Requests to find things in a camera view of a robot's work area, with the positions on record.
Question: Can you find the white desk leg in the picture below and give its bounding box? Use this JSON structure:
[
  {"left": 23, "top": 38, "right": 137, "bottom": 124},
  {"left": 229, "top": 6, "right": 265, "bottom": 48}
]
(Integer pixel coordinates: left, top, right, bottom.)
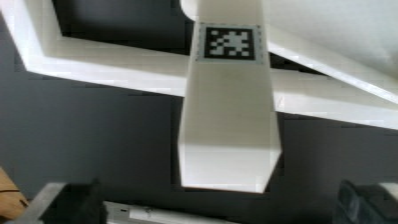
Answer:
[{"left": 178, "top": 0, "right": 281, "bottom": 193}]

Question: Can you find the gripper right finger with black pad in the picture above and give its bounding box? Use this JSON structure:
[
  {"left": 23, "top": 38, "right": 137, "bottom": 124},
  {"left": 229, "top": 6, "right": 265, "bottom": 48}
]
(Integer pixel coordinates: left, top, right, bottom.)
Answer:
[{"left": 332, "top": 180, "right": 398, "bottom": 224}]

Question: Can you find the white desk tabletop tray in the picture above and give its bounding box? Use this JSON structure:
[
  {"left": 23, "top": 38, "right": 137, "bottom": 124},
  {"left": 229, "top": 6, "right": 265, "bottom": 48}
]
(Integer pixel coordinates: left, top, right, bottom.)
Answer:
[{"left": 263, "top": 0, "right": 398, "bottom": 104}]

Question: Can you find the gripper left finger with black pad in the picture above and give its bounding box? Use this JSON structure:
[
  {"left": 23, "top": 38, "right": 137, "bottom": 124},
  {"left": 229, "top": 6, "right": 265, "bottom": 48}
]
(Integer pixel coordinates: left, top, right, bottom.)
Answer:
[{"left": 14, "top": 178, "right": 112, "bottom": 224}]

